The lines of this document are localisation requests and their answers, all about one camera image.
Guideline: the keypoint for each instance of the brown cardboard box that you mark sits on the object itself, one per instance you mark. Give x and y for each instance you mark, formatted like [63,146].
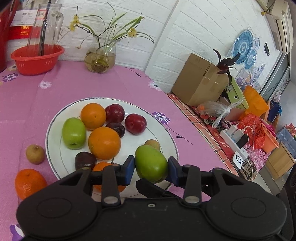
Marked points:
[199,82]

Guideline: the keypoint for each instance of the tangerine with stem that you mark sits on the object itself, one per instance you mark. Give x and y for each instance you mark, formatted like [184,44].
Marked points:
[28,182]

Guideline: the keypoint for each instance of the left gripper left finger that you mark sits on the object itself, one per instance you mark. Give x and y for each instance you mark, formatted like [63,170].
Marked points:
[110,178]

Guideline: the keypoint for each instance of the bright red plum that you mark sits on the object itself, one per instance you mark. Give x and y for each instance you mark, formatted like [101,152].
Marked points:
[135,123]

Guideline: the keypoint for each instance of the red thermos jug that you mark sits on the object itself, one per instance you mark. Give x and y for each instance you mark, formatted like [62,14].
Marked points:
[8,11]

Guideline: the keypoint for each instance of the large orange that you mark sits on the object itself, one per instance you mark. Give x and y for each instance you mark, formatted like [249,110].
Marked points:
[104,143]

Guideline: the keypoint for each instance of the blue decorative plate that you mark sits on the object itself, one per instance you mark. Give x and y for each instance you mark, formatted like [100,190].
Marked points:
[242,46]

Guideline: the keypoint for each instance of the clear glass pitcher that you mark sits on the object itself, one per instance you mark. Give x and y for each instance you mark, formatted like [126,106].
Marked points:
[46,29]

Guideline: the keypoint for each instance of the glass vase with plant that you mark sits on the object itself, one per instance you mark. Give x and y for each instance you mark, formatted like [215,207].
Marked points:
[101,55]

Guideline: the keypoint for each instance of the dark red plum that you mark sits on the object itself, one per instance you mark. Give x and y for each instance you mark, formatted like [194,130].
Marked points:
[118,127]

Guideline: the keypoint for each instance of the dark purple plum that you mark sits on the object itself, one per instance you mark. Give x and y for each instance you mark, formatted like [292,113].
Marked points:
[85,159]

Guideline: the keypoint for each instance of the pink floral tablecloth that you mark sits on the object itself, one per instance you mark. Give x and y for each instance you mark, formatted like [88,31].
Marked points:
[28,104]

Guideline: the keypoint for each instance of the small brown longan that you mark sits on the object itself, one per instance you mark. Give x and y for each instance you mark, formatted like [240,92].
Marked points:
[35,154]

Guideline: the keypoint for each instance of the white round plate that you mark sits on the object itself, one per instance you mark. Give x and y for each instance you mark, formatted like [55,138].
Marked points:
[62,159]

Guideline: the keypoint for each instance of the red plastic bag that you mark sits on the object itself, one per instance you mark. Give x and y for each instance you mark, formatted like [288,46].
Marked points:
[254,129]

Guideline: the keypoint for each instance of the orange tangerine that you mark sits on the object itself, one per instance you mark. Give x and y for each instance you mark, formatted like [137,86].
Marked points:
[99,167]

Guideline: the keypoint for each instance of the white power strip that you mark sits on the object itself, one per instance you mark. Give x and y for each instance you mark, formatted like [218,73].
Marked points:
[236,139]

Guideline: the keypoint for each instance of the red plum on plate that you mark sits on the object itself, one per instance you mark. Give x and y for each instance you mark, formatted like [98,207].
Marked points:
[115,113]

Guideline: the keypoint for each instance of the orange on plate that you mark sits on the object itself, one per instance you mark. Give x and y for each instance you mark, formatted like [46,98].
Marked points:
[93,116]

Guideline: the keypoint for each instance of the white plastic bag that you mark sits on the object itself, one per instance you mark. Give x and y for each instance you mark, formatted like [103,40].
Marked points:
[220,110]

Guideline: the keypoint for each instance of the green box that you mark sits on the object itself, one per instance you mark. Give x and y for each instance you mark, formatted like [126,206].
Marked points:
[235,94]

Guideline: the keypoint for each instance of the brown kiwi fruit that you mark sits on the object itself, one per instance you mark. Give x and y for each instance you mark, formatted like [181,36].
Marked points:
[153,143]

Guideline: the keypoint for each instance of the dark purple plant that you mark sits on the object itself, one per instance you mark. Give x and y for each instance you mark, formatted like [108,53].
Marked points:
[224,65]

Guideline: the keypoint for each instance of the bedding wall poster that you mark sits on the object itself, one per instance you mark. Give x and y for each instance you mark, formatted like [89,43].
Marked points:
[23,20]

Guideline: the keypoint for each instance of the green apple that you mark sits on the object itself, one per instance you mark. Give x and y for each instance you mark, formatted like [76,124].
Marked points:
[74,133]
[150,164]

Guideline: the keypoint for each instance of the red plastic basin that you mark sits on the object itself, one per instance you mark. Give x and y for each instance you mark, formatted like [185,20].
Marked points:
[38,64]

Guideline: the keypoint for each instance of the white air conditioner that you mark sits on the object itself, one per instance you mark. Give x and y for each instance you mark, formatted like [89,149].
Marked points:
[280,22]

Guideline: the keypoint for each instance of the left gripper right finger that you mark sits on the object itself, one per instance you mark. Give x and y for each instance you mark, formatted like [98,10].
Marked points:
[195,182]

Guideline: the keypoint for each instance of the orange paper bag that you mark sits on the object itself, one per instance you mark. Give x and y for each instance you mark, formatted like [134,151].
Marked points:
[257,105]

